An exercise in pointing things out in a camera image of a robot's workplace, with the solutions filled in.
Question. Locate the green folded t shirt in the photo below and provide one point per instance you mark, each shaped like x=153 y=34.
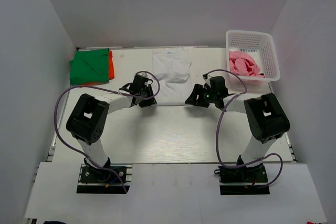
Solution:
x=74 y=69

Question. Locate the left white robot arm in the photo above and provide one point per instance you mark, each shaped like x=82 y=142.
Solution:
x=88 y=118

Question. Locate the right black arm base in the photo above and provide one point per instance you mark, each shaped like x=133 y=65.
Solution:
x=243 y=181

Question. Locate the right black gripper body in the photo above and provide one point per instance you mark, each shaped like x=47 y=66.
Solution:
x=197 y=95

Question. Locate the pink t shirt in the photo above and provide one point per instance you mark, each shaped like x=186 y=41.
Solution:
x=242 y=64

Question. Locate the white plastic basket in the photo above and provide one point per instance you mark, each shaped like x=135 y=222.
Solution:
x=260 y=46

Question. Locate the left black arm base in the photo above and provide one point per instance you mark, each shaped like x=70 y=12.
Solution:
x=105 y=182

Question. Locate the orange folded t shirt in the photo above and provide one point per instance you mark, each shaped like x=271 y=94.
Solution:
x=112 y=66

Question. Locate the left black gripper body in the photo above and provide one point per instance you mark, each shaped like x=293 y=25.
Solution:
x=146 y=97

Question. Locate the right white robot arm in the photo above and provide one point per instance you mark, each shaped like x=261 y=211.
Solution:
x=266 y=118

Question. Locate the white t shirt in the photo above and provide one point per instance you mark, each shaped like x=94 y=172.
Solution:
x=171 y=66

